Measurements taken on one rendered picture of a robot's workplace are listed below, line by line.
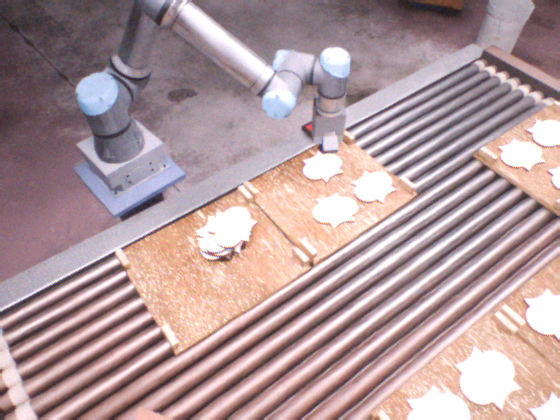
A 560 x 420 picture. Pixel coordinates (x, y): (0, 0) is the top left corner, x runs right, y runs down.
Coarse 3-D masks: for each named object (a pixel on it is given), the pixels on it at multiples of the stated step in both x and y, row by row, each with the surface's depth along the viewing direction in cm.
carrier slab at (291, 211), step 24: (288, 168) 148; (360, 168) 148; (384, 168) 148; (264, 192) 141; (288, 192) 141; (312, 192) 141; (336, 192) 141; (408, 192) 141; (288, 216) 136; (360, 216) 136; (384, 216) 136; (312, 240) 130; (336, 240) 130
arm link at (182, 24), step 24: (144, 0) 101; (168, 0) 101; (168, 24) 104; (192, 24) 103; (216, 24) 106; (216, 48) 106; (240, 48) 107; (240, 72) 108; (264, 72) 109; (288, 72) 114; (264, 96) 111; (288, 96) 110
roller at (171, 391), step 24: (456, 192) 144; (432, 216) 138; (384, 240) 132; (360, 264) 128; (312, 288) 123; (288, 312) 119; (240, 336) 115; (264, 336) 116; (216, 360) 111; (168, 384) 108; (192, 384) 108; (144, 408) 104
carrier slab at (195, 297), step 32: (192, 224) 134; (128, 256) 127; (160, 256) 127; (192, 256) 127; (256, 256) 127; (288, 256) 127; (160, 288) 121; (192, 288) 121; (224, 288) 121; (256, 288) 121; (160, 320) 115; (192, 320) 115; (224, 320) 115
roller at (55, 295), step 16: (480, 64) 185; (448, 80) 179; (416, 96) 173; (432, 96) 175; (384, 112) 167; (400, 112) 169; (368, 128) 163; (112, 256) 130; (96, 272) 126; (112, 272) 128; (64, 288) 123; (80, 288) 125; (32, 304) 120; (48, 304) 121; (0, 320) 117; (16, 320) 118
